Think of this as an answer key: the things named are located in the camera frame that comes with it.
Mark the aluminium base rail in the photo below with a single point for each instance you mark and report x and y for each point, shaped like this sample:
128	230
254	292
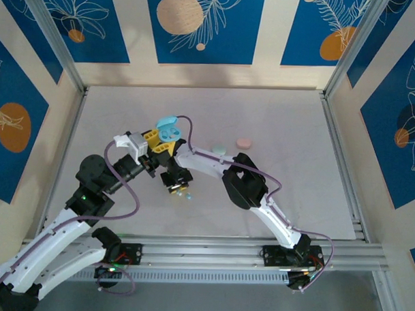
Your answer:
207	251

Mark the aluminium frame post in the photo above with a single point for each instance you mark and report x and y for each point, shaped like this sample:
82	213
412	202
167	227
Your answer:
351	48
58	48

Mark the pink earbud charging case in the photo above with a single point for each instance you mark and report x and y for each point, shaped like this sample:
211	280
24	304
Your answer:
244	144

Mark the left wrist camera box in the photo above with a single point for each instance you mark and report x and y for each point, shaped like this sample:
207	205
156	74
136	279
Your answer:
138	146

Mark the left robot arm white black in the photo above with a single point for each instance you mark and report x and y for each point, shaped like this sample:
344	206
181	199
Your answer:
55	232

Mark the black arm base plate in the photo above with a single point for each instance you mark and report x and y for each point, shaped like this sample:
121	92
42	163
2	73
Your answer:
270	255
132	253

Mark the aluminium side rail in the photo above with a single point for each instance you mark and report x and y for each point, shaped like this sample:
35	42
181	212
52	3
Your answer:
66	150
343	167

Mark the mint green earbud charging case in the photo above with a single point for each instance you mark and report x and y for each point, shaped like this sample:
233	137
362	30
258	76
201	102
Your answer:
219	149

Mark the black controller box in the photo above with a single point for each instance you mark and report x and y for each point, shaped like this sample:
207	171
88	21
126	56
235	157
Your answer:
298	281
104	273

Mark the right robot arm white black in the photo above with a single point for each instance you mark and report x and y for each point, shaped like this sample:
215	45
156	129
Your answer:
244	180

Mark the blue earbud charging case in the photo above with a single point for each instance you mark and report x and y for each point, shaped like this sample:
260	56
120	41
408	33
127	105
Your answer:
166	121

